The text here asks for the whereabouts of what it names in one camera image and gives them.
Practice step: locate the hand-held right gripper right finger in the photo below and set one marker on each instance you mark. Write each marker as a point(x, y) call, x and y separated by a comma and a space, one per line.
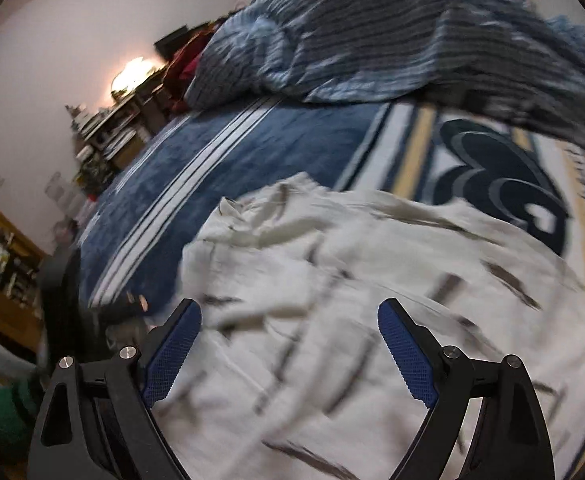
point(406, 355)

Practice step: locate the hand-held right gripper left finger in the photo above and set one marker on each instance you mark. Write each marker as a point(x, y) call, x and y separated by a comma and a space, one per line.
point(172, 354)

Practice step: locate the white patterned garment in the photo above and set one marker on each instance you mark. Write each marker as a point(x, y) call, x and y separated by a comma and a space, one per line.
point(322, 280)

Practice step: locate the green cloth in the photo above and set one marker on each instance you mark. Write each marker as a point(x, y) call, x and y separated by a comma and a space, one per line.
point(2, 410)

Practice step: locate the wooden furniture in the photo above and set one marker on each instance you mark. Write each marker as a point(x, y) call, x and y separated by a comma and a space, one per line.
point(2, 265)

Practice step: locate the cluttered dark shelf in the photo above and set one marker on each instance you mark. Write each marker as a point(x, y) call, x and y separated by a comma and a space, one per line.
point(110, 132)

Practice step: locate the blue printed blanket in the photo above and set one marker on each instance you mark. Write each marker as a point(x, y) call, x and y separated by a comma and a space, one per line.
point(272, 145)

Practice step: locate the lit lamp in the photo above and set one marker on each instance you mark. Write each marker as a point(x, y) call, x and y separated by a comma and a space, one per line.
point(133, 74)

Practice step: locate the red cloth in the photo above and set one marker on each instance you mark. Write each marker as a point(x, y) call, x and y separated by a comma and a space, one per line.
point(182, 67)

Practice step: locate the blue striped comforter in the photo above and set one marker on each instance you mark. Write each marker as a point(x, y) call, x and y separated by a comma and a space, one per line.
point(382, 30)

